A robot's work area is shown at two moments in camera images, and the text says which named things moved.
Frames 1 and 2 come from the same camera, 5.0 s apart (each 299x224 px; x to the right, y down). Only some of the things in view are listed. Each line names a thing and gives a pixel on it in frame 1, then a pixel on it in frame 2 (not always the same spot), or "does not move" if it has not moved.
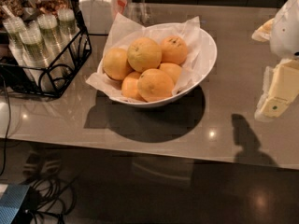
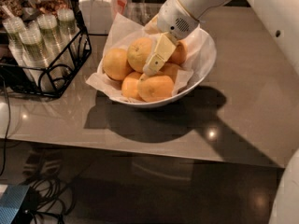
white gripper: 286,32 → 175,21
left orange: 115,63 does not move
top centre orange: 144,54 does not move
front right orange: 154,85 does not move
